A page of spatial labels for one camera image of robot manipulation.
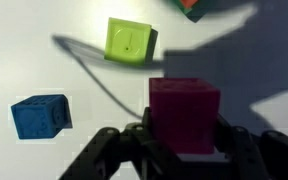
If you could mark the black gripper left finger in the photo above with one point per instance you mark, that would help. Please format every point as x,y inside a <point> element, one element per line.
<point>101,157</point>

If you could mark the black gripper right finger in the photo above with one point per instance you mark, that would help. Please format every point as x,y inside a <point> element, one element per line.
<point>250,156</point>

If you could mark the pink block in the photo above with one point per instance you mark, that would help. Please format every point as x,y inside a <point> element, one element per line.
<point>184,113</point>

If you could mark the blue block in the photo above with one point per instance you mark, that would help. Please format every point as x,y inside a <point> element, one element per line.
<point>41,116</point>

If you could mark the yellow-green block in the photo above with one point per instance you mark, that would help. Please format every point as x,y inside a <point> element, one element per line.
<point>127,41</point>

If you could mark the orange block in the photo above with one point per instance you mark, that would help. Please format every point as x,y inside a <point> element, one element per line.
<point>188,3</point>

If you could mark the green block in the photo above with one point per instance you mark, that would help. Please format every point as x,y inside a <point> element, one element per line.
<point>195,10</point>

